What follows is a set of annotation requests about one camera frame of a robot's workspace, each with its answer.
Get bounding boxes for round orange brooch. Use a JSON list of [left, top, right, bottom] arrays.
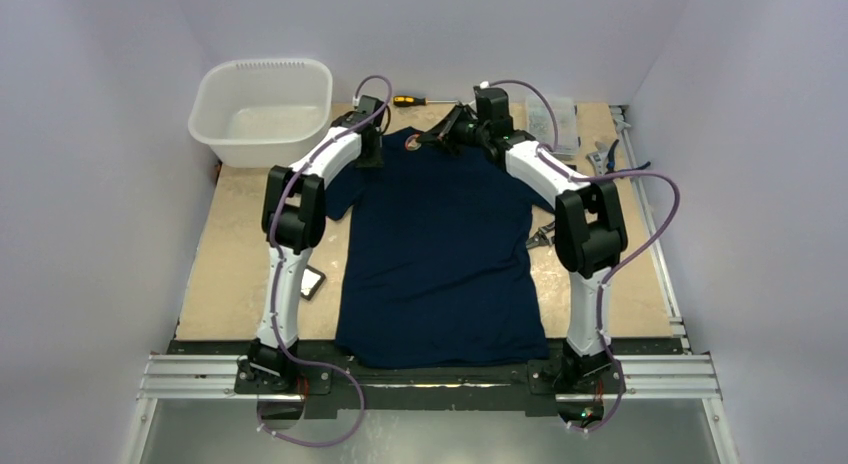
[[404, 134, 421, 152]]

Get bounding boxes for navy blue t-shirt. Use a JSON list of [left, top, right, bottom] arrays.
[[326, 127, 549, 369]]

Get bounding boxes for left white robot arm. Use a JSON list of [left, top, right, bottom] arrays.
[[243, 96, 387, 393]]

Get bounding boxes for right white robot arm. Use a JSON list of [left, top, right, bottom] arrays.
[[416, 85, 628, 391]]

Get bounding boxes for brooch in black box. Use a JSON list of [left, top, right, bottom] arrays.
[[300, 265, 326, 301]]

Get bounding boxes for yellow black screwdriver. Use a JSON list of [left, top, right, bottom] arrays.
[[392, 95, 457, 108]]

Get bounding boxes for clear plastic parts box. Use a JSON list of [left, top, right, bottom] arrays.
[[525, 95, 580, 159]]

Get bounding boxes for adjustable wrench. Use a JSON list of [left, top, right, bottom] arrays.
[[586, 150, 608, 176]]

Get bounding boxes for white plastic tub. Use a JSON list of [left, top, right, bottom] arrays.
[[187, 59, 333, 168]]

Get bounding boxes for black handled pliers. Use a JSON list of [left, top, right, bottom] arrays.
[[525, 223, 555, 250]]

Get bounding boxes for blue handled pliers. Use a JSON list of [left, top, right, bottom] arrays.
[[603, 139, 652, 175]]

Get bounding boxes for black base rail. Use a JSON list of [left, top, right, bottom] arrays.
[[142, 338, 715, 426]]

